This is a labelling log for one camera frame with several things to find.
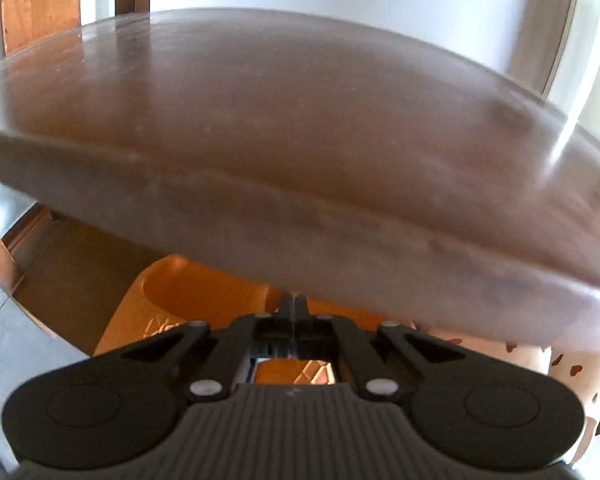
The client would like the orange slide slipper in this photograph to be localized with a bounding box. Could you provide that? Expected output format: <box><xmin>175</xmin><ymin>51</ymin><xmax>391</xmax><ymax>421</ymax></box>
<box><xmin>94</xmin><ymin>254</ymin><xmax>418</xmax><ymax>386</ymax></box>

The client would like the wooden shoe rack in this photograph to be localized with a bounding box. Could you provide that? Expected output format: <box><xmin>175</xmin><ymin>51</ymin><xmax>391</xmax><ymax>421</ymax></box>
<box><xmin>0</xmin><ymin>0</ymin><xmax>600</xmax><ymax>436</ymax></box>

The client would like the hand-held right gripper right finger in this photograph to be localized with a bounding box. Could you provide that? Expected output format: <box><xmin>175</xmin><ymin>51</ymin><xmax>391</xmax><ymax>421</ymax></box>
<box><xmin>294</xmin><ymin>294</ymin><xmax>466</xmax><ymax>403</ymax></box>

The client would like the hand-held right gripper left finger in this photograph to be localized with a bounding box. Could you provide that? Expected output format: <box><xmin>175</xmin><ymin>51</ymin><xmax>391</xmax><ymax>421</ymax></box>
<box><xmin>122</xmin><ymin>294</ymin><xmax>295</xmax><ymax>403</ymax></box>

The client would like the white heart print slide slipper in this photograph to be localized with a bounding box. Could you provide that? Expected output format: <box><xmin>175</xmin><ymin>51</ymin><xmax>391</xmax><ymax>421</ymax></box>
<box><xmin>430</xmin><ymin>330</ymin><xmax>600</xmax><ymax>466</ymax></box>

